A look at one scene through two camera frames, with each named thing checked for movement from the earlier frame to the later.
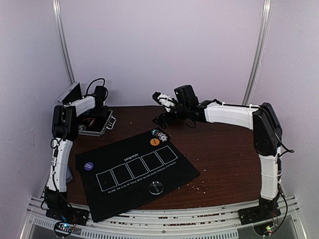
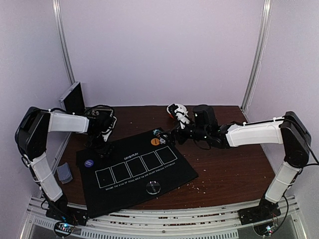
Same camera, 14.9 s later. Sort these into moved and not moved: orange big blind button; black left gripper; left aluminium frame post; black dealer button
Moved: black dealer button; black left gripper
Not moved: left aluminium frame post; orange big blind button
